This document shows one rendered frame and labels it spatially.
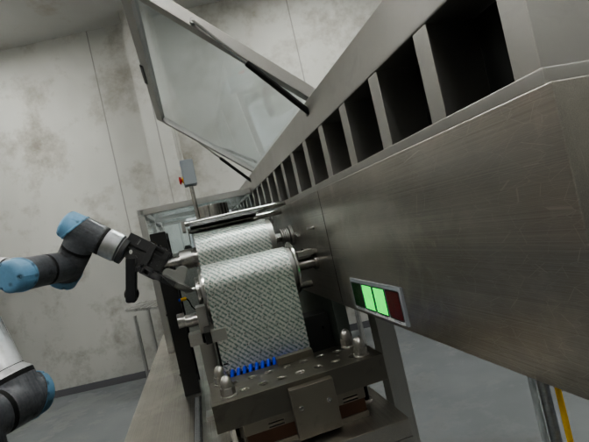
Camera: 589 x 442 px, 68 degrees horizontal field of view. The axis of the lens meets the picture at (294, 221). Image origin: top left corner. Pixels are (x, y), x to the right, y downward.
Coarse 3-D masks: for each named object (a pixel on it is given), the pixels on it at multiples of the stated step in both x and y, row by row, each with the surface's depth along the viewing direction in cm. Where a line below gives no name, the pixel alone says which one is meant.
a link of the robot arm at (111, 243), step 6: (108, 234) 108; (114, 234) 109; (120, 234) 111; (108, 240) 108; (114, 240) 108; (120, 240) 109; (102, 246) 107; (108, 246) 108; (114, 246) 108; (102, 252) 108; (108, 252) 108; (114, 252) 108; (108, 258) 109; (114, 258) 110
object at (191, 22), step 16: (128, 0) 104; (144, 0) 100; (160, 0) 100; (128, 16) 113; (176, 16) 101; (192, 16) 101; (208, 32) 101; (144, 48) 130; (224, 48) 104; (240, 48) 103; (144, 64) 141; (256, 64) 104; (272, 64) 105; (144, 80) 156; (272, 80) 103; (288, 80) 106; (288, 96) 104; (304, 96) 107; (160, 112) 192; (176, 128) 204; (208, 144) 207; (224, 160) 211
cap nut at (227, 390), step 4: (224, 376) 95; (228, 376) 96; (224, 380) 95; (228, 380) 95; (220, 384) 95; (224, 384) 94; (228, 384) 95; (232, 384) 96; (224, 388) 94; (228, 388) 94; (232, 388) 95; (220, 392) 95; (224, 392) 94; (228, 392) 94; (232, 392) 95; (236, 392) 96; (224, 396) 94; (228, 396) 94; (232, 396) 94
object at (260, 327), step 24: (288, 288) 117; (216, 312) 112; (240, 312) 113; (264, 312) 115; (288, 312) 116; (240, 336) 113; (264, 336) 114; (288, 336) 116; (240, 360) 113; (264, 360) 114
